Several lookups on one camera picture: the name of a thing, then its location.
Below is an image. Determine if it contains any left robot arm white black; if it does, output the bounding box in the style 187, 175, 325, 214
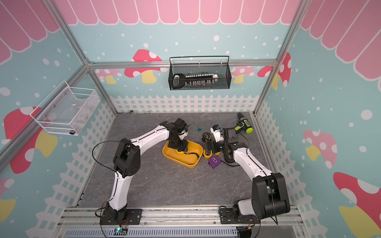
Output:
104, 118, 189, 224

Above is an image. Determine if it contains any purple tape measure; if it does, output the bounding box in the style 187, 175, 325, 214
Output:
208, 156, 221, 169

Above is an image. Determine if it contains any socket set rail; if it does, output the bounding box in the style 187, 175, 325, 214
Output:
172, 73, 218, 89

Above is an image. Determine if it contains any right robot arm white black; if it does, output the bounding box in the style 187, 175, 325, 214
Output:
201, 125, 291, 223

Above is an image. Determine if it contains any yellow storage box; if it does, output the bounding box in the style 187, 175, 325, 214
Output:
162, 141, 203, 169

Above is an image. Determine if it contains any small green circuit board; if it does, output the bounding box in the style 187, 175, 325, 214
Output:
113, 227, 128, 236

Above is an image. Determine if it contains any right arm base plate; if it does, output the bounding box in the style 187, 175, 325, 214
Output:
218, 206, 260, 225

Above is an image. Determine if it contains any white wire wall basket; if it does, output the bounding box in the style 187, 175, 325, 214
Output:
30, 81, 101, 136

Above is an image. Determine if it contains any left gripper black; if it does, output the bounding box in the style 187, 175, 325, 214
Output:
168, 134, 189, 151

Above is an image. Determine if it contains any green black cordless drill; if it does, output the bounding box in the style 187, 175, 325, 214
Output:
235, 113, 253, 134

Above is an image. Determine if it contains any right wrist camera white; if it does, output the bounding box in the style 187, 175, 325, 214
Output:
210, 125, 224, 142

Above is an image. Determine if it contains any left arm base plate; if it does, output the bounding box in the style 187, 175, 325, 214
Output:
100, 208, 142, 226

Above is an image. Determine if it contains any grey slotted cable duct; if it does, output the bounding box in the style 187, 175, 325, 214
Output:
60, 227, 238, 238

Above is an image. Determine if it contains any small yellow tape measure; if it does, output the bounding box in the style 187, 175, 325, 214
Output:
203, 150, 212, 159

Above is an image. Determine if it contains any black wire wall basket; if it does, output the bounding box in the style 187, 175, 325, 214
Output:
168, 56, 232, 90

